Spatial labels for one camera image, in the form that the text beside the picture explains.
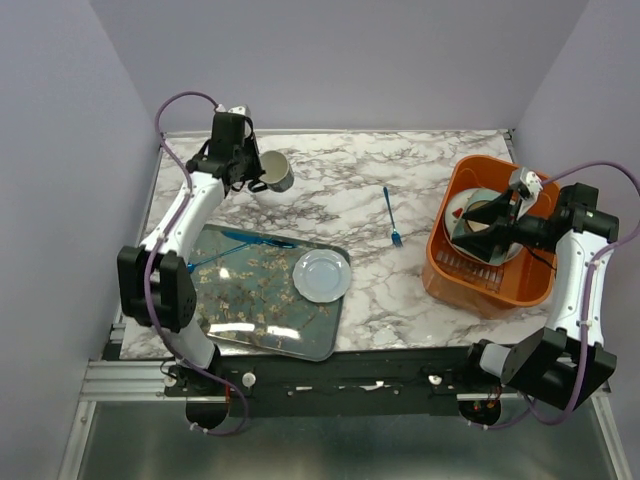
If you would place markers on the brown cream bowl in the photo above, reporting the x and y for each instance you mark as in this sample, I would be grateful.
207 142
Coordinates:
474 226

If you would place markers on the orange plastic bin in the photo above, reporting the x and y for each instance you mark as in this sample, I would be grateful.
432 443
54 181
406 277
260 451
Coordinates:
459 280

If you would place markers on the mint rectangular dish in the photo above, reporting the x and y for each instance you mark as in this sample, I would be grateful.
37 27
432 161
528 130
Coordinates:
471 199

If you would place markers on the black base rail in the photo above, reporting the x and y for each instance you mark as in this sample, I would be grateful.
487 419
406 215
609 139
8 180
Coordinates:
433 381

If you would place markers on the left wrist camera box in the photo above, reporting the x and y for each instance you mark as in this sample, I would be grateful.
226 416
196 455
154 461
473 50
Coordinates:
242 110

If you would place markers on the floral blossom tray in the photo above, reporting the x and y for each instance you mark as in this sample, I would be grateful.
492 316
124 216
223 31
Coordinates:
248 298

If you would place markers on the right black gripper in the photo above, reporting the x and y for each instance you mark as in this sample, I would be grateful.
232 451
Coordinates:
496 214

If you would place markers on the blue plastic fork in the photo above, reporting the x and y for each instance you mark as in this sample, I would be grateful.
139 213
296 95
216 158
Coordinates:
395 235

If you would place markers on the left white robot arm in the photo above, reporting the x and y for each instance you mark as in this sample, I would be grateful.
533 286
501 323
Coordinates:
155 285

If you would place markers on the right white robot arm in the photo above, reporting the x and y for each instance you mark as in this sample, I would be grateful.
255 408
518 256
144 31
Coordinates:
565 361

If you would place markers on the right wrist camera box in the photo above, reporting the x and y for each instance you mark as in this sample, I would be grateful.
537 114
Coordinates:
526 183

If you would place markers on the light blue scalloped plate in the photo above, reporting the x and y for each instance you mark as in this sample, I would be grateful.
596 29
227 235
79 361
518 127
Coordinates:
322 275

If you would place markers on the dark green mug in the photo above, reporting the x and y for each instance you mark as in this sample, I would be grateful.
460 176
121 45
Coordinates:
277 174

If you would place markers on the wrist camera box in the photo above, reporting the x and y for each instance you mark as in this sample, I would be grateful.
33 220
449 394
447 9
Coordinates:
526 183
242 110

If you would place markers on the blue metallic spoon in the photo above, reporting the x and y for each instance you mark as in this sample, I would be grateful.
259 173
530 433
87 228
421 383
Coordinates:
191 267

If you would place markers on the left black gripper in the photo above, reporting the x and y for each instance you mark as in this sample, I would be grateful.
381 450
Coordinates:
255 171

